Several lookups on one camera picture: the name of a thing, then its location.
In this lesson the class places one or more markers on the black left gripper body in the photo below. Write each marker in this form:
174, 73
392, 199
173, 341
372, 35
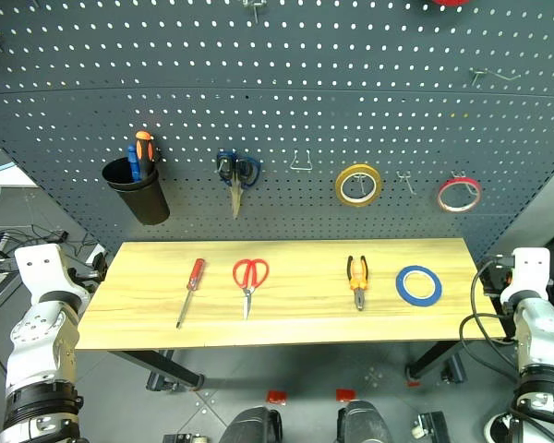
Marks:
94, 270

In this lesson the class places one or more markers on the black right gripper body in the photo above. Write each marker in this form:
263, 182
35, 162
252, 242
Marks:
496, 277

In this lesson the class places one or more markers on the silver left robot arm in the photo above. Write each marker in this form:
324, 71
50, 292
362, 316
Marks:
41, 341

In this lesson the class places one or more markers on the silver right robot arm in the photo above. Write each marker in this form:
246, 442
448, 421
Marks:
542, 332

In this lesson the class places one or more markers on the dark grey pegboard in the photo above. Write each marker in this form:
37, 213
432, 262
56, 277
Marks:
277, 92

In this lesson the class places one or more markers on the black plastic cup holder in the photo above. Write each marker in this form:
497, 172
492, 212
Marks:
140, 196

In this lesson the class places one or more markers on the red tape roll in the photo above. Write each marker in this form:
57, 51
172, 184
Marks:
445, 203

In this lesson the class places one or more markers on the blue tape roll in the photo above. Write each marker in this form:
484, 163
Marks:
404, 293

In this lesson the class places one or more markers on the black table leg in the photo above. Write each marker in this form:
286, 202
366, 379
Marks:
166, 367
436, 360

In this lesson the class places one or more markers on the orange and black screwdriver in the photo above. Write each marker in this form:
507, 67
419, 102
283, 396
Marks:
144, 152

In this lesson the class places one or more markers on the small double metal hook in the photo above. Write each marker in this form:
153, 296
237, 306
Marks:
405, 177

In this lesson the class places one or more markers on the white desk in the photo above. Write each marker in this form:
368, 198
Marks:
0, 173

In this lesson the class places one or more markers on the orange and black pliers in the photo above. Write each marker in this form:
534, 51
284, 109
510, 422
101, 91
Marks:
358, 279

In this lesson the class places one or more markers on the black caster wheel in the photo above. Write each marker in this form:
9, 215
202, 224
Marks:
430, 424

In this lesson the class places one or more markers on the yellow tape roll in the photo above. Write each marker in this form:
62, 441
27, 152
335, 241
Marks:
346, 196

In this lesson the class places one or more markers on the red floor marker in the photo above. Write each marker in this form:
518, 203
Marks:
277, 397
345, 395

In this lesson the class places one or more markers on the dark rounded shape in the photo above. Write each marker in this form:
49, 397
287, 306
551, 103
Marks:
254, 427
362, 424

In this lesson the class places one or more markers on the large red roll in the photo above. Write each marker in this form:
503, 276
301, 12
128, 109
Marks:
450, 2

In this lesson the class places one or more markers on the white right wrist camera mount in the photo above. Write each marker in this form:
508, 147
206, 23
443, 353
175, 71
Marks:
528, 270

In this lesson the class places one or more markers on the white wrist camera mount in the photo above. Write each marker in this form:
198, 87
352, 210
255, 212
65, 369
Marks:
41, 267
528, 270

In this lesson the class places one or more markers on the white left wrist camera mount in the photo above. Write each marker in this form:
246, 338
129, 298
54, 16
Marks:
41, 267

